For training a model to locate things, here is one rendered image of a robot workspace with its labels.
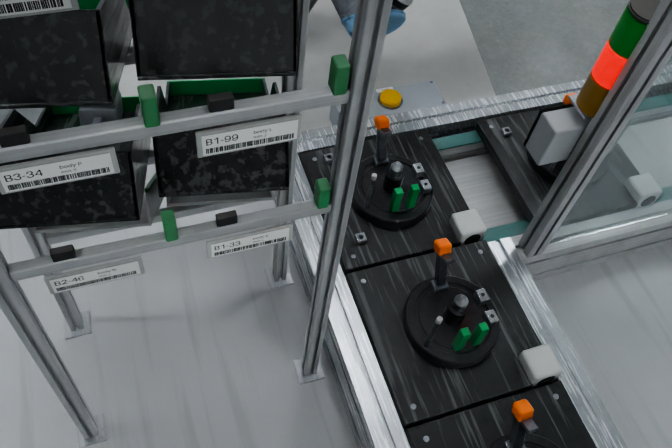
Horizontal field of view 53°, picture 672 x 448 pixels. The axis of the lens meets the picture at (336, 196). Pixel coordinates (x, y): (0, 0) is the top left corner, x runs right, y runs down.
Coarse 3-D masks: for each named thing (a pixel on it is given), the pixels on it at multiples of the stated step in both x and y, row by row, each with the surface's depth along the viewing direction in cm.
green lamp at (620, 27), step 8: (624, 16) 77; (632, 16) 76; (616, 24) 79; (624, 24) 77; (632, 24) 76; (640, 24) 75; (616, 32) 78; (624, 32) 77; (632, 32) 76; (640, 32) 76; (616, 40) 79; (624, 40) 78; (632, 40) 77; (616, 48) 79; (624, 48) 78; (632, 48) 78; (624, 56) 79
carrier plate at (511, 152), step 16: (528, 112) 128; (480, 128) 124; (496, 128) 125; (512, 128) 125; (528, 128) 125; (496, 144) 122; (512, 144) 123; (496, 160) 121; (512, 160) 120; (528, 160) 121; (512, 176) 118; (528, 176) 118; (512, 192) 118; (528, 192) 116; (544, 192) 117; (528, 208) 114
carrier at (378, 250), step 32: (320, 160) 116; (384, 160) 114; (416, 160) 118; (384, 192) 111; (416, 192) 106; (448, 192) 115; (352, 224) 109; (384, 224) 108; (416, 224) 110; (448, 224) 111; (480, 224) 109; (352, 256) 105; (384, 256) 106; (416, 256) 108
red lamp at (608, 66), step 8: (608, 40) 81; (608, 48) 80; (600, 56) 82; (608, 56) 80; (616, 56) 79; (600, 64) 82; (608, 64) 81; (616, 64) 80; (624, 64) 80; (592, 72) 84; (600, 72) 82; (608, 72) 81; (616, 72) 81; (600, 80) 83; (608, 80) 82; (608, 88) 83
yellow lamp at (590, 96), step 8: (592, 80) 84; (584, 88) 86; (592, 88) 84; (600, 88) 83; (584, 96) 86; (592, 96) 85; (600, 96) 84; (584, 104) 86; (592, 104) 86; (600, 104) 85; (584, 112) 87; (592, 112) 86
